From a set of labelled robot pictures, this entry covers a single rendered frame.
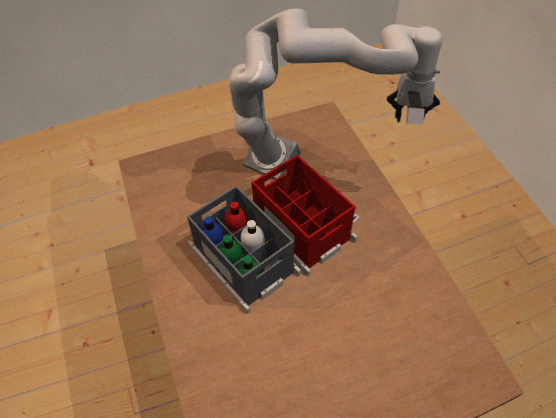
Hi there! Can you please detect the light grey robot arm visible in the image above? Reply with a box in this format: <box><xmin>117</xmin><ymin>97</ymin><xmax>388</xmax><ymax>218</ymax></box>
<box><xmin>229</xmin><ymin>9</ymin><xmax>442</xmax><ymax>170</ymax></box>

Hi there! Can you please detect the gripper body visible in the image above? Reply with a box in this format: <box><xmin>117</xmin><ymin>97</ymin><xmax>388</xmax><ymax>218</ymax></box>
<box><xmin>396</xmin><ymin>73</ymin><xmax>435</xmax><ymax>107</ymax></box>

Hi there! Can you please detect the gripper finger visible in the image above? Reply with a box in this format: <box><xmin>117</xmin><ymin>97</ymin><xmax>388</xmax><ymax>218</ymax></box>
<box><xmin>424</xmin><ymin>94</ymin><xmax>440</xmax><ymax>118</ymax></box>
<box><xmin>387</xmin><ymin>91</ymin><xmax>404</xmax><ymax>122</ymax></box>

